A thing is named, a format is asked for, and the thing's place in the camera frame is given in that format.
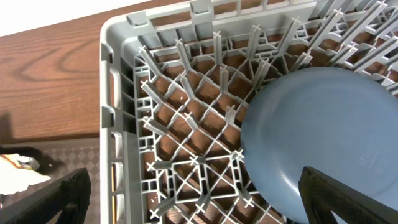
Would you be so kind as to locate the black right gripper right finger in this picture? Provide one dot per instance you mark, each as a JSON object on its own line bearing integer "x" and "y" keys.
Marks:
{"x": 324, "y": 198}

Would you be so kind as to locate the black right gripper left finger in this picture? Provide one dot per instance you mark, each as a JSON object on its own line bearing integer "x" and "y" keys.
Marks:
{"x": 68, "y": 198}

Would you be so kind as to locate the blue plate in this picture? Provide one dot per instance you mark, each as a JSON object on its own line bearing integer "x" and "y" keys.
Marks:
{"x": 340, "y": 122}

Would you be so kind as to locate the grey plastic dishwasher rack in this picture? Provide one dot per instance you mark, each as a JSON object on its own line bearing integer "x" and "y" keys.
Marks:
{"x": 177, "y": 80}

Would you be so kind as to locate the white crumpled napkin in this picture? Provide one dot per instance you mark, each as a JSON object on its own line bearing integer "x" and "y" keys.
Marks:
{"x": 18, "y": 173}

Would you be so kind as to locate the brown serving tray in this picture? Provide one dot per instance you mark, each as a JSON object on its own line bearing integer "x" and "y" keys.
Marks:
{"x": 57, "y": 159}

